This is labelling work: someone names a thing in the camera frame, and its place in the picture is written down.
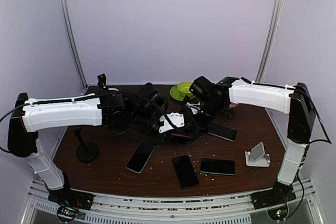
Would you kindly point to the black phone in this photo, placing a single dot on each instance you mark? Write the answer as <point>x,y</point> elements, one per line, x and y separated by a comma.
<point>181,137</point>
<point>185,172</point>

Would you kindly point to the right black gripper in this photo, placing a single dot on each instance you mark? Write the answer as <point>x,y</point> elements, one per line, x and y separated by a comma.
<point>199,125</point>

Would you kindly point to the red patterned bowl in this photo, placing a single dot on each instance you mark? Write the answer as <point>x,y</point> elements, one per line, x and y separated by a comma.
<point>233,105</point>

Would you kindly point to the right aluminium frame post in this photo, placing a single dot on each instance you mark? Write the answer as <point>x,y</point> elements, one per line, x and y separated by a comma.
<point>270,40</point>

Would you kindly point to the white phone stand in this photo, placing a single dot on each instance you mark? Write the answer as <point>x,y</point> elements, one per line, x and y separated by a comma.
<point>257,157</point>

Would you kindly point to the blue phone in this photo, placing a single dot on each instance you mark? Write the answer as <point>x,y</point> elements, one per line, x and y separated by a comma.
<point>217,166</point>

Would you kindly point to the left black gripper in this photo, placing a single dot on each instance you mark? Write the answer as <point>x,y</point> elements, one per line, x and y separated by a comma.
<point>159,138</point>

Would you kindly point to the right circuit board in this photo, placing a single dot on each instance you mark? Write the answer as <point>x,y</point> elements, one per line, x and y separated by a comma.
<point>277,214</point>

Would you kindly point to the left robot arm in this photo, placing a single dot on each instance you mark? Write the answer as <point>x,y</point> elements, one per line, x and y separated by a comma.
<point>110,107</point>

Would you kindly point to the green bowl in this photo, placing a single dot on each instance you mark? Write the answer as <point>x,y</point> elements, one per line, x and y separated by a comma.
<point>184,87</point>

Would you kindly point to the silver phone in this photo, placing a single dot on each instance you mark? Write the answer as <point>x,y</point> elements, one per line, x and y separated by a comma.
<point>223,132</point>

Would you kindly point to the left aluminium frame post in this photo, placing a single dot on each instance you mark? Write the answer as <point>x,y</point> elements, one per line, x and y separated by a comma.
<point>72,44</point>

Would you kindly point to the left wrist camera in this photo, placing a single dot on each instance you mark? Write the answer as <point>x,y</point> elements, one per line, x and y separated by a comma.
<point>176,119</point>

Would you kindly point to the tall black phone stand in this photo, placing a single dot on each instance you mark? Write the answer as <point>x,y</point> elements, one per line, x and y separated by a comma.
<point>102,82</point>

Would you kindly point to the left circuit board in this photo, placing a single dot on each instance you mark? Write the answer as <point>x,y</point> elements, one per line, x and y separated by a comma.
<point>66,214</point>

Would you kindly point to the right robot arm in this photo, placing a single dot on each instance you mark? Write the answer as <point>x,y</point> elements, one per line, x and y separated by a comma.
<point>295,101</point>

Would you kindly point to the circuit board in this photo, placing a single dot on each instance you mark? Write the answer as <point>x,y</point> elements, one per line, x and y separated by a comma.
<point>277,214</point>
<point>66,214</point>

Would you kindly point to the front aluminium rail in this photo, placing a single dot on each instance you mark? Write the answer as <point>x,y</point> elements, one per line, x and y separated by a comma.
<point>109,208</point>

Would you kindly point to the green plate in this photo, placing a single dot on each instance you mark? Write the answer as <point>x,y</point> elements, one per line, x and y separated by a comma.
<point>174,93</point>

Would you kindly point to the short round black stand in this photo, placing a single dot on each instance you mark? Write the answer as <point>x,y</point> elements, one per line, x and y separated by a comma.
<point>168,136</point>

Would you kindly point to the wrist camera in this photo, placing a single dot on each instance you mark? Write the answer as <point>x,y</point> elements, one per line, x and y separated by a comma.
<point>195,108</point>
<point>176,119</point>

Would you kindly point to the aluminium frame post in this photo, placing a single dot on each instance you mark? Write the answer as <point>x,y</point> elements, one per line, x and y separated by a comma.
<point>72,44</point>
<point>270,40</point>

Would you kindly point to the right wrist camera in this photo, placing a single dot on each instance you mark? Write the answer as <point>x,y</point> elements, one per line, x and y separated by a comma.
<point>195,108</point>

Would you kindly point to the white-edged phone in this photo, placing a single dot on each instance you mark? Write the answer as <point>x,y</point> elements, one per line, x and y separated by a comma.
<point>140,157</point>

